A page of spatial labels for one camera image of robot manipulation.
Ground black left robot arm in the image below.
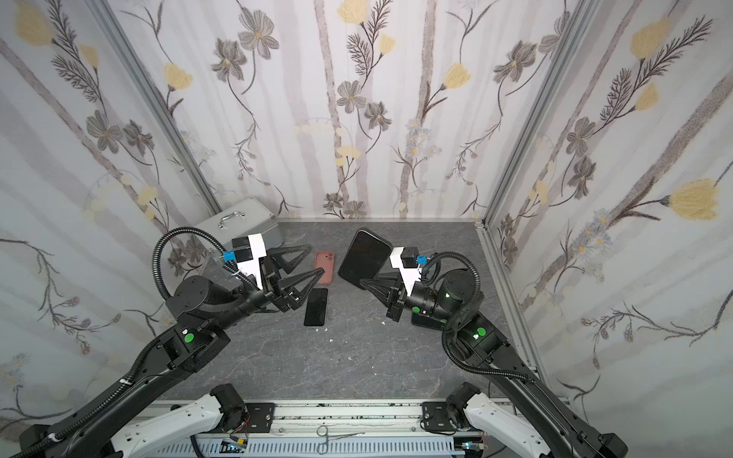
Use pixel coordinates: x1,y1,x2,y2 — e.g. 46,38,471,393
19,226,325,457

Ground metal forceps scissors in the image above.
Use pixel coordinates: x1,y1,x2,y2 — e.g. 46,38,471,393
316,425,362,455

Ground aluminium corner frame post left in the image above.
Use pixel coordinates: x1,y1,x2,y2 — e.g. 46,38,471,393
85,0,223,215

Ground phone with black screen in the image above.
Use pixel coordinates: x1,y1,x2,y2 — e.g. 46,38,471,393
304,288,328,327

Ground white perforated cable tray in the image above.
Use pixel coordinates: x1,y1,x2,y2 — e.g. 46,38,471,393
142,437,465,458

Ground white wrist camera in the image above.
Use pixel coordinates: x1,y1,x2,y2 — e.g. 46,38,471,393
389,246,428,296
223,234,266,289

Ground pink phone case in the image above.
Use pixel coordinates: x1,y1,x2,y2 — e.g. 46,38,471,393
314,251,335,285

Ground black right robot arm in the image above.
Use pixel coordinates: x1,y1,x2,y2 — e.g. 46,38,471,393
359,249,629,457

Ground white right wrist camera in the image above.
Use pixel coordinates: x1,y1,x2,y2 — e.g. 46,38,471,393
389,246,428,296

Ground silver aluminium case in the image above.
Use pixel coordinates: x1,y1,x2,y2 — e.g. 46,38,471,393
197,198,284,249

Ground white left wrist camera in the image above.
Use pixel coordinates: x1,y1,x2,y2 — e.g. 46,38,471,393
223,234,266,289

